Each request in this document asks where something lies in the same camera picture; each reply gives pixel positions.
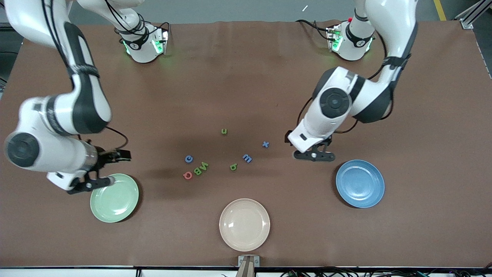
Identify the beige plate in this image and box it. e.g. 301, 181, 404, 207
219, 199, 271, 252

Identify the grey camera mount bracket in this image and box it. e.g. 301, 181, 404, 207
238, 255, 260, 277

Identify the blue plate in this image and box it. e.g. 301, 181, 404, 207
336, 160, 385, 209

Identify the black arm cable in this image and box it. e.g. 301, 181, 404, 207
297, 33, 396, 135
40, 0, 130, 151

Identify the aluminium frame profile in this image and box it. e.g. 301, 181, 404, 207
455, 0, 492, 30

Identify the green plate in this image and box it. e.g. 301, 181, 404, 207
90, 174, 140, 223

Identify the brown table cover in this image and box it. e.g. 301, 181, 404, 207
0, 20, 492, 269

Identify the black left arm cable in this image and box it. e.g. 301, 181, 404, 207
297, 33, 396, 135

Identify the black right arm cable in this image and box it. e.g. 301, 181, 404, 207
40, 0, 130, 151

